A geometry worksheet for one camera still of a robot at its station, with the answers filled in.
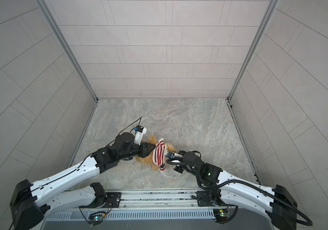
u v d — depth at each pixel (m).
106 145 0.58
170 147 0.72
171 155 0.62
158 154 0.71
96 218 0.65
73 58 0.91
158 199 0.73
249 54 0.89
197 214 0.68
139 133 0.66
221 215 0.68
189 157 0.58
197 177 0.55
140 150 0.63
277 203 0.42
